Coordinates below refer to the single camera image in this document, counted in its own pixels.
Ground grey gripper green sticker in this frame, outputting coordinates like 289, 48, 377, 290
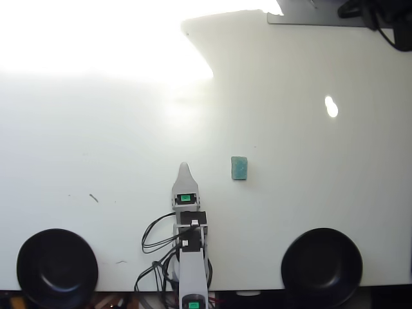
172, 162, 201, 212

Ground blue foam cube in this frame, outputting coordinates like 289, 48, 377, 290
230, 155, 250, 182

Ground black round bowl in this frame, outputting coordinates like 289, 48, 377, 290
15, 228, 99, 308
280, 227, 364, 308

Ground grey monitor stand base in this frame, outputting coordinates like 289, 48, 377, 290
266, 0, 396, 29

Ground black looped servo cable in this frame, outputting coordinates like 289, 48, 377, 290
142, 212, 194, 256

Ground black servo cable bundle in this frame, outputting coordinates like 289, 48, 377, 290
133, 247, 181, 292

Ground short black arm cable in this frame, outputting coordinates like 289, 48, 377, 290
205, 257, 214, 288

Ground black equipment with cables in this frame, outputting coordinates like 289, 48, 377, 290
337, 0, 412, 52

